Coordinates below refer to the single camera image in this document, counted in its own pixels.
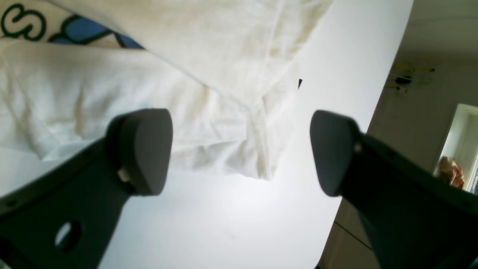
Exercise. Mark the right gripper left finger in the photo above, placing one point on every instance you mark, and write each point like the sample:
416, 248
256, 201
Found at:
66, 218

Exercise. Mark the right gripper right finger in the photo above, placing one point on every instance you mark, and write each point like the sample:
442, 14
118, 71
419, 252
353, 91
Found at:
412, 219

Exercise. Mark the white printed T-shirt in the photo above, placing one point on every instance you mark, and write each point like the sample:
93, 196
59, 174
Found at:
226, 70

